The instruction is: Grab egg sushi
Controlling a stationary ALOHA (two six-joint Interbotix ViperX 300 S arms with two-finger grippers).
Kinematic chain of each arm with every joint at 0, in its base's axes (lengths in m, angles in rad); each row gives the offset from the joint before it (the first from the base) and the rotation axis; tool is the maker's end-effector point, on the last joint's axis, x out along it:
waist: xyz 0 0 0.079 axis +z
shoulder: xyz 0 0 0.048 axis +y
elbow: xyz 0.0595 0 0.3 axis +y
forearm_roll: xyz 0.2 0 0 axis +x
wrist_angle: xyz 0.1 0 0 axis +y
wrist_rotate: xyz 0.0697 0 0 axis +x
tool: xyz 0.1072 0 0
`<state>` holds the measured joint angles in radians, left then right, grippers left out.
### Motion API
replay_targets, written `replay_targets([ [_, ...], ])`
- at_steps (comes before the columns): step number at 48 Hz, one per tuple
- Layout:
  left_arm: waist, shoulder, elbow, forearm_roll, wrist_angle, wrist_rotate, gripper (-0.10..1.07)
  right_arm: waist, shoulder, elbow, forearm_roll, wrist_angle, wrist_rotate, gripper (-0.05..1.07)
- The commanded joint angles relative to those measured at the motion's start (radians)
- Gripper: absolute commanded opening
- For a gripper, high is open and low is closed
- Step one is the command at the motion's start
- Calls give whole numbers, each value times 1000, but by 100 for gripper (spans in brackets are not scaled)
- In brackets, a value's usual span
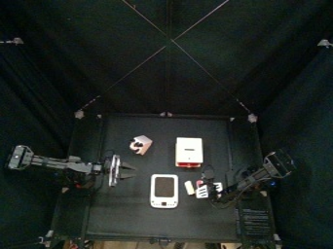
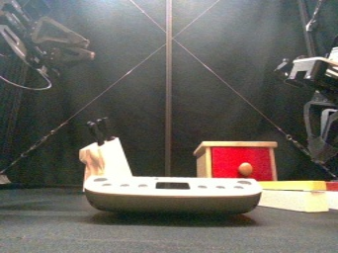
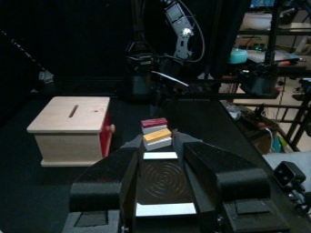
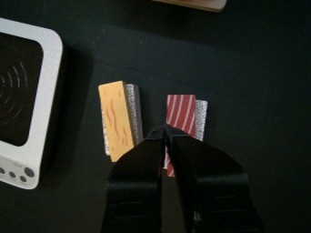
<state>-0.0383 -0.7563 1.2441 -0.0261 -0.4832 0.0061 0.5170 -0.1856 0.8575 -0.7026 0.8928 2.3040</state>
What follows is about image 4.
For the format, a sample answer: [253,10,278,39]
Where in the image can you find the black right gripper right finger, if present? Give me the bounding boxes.
[163,124,266,233]

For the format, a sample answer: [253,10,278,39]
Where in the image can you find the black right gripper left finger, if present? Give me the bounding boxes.
[100,127,168,233]

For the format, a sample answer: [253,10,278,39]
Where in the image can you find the yellow egg sushi toy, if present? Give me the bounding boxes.
[98,80,144,163]

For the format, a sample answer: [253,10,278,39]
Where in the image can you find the red striped tuna sushi toy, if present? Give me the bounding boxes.
[163,94,210,177]

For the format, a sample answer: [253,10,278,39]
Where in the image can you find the white toy induction stove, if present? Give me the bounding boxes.
[0,17,64,190]

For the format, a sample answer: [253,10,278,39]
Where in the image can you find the light wooden board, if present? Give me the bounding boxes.
[152,0,229,14]

